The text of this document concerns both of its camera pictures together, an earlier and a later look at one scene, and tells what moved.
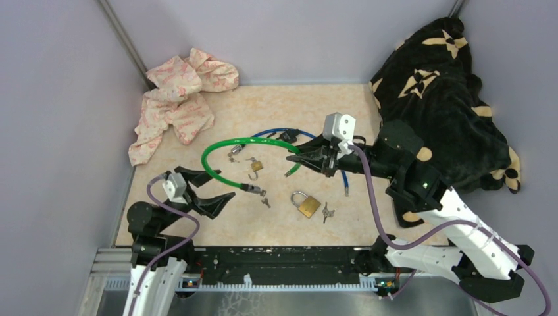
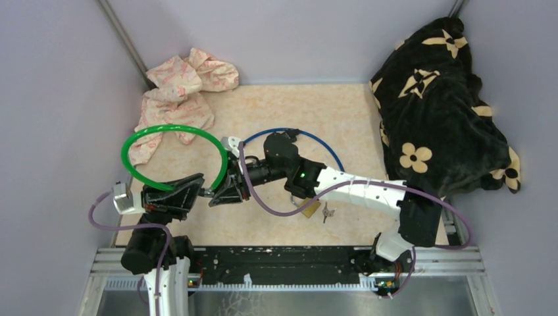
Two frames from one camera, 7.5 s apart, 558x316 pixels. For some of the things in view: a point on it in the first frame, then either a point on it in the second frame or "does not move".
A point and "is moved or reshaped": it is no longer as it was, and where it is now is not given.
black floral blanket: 427,82 does not move
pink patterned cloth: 177,103 does not move
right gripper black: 329,160 -> 232,191
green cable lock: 248,187 is moved or reshaped
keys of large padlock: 326,212 does not move
